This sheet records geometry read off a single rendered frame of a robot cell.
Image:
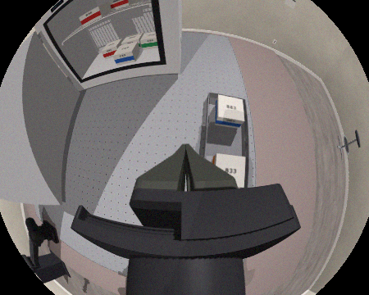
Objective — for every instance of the white table-top freezer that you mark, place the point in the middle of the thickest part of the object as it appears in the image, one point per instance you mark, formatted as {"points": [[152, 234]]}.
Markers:
{"points": [[37, 100]]}

